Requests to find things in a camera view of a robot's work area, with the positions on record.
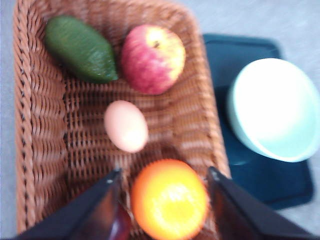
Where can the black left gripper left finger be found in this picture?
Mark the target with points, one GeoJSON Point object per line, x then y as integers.
{"type": "Point", "coordinates": [89, 217]}

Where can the dark purple fruit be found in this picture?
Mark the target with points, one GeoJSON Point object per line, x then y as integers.
{"type": "Point", "coordinates": [121, 224]}

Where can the dark blue rectangular tray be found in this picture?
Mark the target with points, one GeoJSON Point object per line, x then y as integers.
{"type": "Point", "coordinates": [283, 183]}

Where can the orange fruit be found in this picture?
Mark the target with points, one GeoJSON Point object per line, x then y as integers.
{"type": "Point", "coordinates": [170, 200]}

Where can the red yellow apple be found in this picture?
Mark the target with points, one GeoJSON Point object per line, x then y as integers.
{"type": "Point", "coordinates": [152, 58]}

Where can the light green ribbed bowl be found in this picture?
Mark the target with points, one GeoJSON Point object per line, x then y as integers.
{"type": "Point", "coordinates": [274, 108]}

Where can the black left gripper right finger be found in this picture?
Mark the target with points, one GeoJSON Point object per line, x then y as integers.
{"type": "Point", "coordinates": [245, 215]}

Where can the pale brown egg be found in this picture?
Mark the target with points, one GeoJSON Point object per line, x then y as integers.
{"type": "Point", "coordinates": [126, 126]}

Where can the green avocado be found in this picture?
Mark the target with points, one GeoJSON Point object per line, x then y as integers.
{"type": "Point", "coordinates": [80, 51]}

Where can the brown wicker basket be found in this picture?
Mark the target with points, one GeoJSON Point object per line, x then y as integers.
{"type": "Point", "coordinates": [60, 143]}

